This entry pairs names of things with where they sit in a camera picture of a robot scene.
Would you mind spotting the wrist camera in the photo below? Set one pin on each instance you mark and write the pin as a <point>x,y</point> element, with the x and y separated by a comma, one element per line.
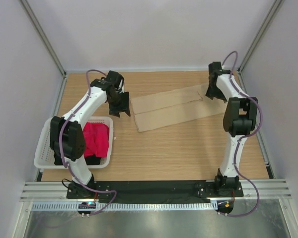
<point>116,79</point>
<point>215,69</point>

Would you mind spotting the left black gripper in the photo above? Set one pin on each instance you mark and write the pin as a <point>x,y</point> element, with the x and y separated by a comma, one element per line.
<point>124,106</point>

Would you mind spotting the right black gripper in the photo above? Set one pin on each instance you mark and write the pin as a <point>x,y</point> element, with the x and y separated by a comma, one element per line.
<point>210,93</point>

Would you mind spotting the right aluminium frame post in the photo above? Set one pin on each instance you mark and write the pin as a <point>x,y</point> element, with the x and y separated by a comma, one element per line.
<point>273,10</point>

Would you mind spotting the aluminium frame post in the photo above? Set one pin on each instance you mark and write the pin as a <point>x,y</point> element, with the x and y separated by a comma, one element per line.
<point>44,39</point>
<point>273,10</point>

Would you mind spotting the white slotted cable duct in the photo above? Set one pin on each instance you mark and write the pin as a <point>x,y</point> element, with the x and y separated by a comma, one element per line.
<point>90,206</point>

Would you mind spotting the beige t shirt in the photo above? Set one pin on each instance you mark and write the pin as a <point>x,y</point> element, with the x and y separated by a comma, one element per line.
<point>173,107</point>

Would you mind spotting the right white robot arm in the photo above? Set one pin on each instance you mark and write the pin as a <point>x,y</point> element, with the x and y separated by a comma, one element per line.
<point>238,122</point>

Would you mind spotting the pink t shirt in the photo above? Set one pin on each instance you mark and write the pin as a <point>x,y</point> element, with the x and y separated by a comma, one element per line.
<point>97,139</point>

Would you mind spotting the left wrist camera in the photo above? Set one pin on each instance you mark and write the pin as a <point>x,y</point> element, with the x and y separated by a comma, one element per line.
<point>116,79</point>

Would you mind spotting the left aluminium frame post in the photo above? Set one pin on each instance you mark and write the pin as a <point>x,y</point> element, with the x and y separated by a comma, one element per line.
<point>44,39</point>

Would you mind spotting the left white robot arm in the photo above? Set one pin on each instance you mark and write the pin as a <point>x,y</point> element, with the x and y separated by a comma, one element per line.
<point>66,132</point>

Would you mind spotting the black t shirt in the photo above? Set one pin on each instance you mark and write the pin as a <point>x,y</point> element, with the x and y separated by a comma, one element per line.
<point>89,160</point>

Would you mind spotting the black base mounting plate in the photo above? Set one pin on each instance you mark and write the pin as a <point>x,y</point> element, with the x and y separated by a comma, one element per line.
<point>165,192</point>

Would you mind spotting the aluminium front rail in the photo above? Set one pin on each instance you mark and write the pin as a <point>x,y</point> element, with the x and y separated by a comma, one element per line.
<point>268,189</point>

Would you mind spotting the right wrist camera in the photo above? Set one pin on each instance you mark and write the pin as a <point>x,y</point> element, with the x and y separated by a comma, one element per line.
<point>215,69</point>

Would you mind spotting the white plastic laundry basket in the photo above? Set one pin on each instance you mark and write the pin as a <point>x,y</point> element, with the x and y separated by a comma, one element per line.
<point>44,155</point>

